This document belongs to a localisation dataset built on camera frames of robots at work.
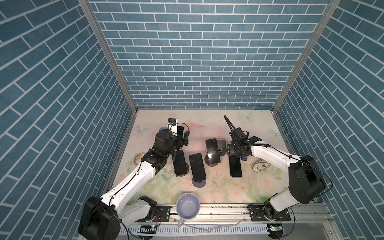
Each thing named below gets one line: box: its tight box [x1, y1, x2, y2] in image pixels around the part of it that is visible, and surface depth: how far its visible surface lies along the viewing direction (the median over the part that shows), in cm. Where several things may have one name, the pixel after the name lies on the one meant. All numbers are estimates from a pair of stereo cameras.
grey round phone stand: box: [192, 177, 207, 188], surface depth 85 cm
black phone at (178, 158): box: [171, 149, 188, 176], surface depth 84 cm
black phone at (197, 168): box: [189, 153, 207, 182], surface depth 80 cm
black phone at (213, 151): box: [205, 138, 221, 164], surface depth 90 cm
